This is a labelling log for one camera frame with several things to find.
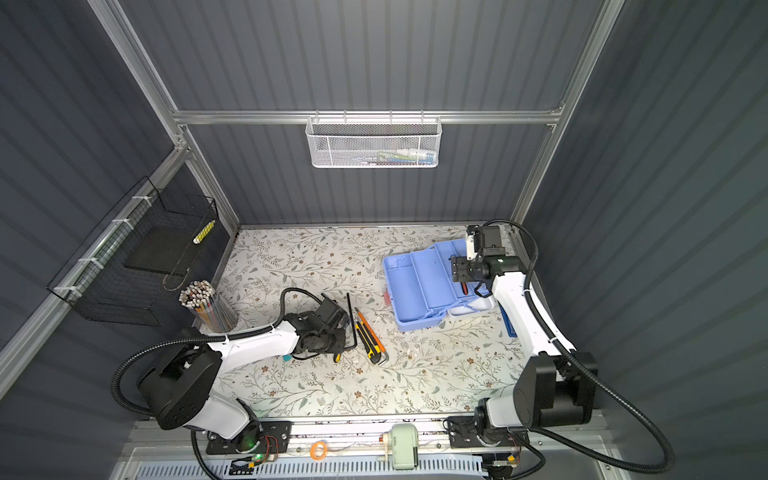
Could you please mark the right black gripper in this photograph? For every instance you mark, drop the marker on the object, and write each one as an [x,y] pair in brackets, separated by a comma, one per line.
[460,271]

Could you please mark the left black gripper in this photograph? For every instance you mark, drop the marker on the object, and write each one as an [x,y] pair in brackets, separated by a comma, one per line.
[341,341]

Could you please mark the orange pencil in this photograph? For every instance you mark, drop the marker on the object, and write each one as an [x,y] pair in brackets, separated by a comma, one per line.
[377,343]

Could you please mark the yellow black utility knife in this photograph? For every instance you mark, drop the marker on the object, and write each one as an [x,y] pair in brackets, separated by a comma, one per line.
[374,355]

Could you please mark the white blue tool box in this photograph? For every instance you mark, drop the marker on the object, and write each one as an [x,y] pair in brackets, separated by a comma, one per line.
[421,290]

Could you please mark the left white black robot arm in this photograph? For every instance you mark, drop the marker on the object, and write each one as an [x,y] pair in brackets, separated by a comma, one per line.
[172,381]

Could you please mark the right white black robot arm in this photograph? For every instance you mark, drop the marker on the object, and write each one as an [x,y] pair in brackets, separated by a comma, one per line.
[558,384]

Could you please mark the black hex key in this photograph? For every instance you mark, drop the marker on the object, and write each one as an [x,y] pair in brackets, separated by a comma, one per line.
[354,343]

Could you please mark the mint green device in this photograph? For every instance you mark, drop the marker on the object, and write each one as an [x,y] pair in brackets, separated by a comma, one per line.
[401,444]

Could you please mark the yellow green marker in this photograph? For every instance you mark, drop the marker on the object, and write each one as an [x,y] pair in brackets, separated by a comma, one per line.
[203,233]

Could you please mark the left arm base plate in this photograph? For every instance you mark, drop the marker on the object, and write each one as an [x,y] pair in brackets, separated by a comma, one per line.
[270,437]

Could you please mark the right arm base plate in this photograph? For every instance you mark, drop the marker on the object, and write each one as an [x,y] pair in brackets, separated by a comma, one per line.
[463,433]

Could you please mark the white wire wall basket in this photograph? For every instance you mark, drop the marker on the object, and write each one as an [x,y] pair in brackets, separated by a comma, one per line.
[386,141]

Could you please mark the black wire side basket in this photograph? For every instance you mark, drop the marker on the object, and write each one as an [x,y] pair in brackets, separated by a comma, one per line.
[133,273]

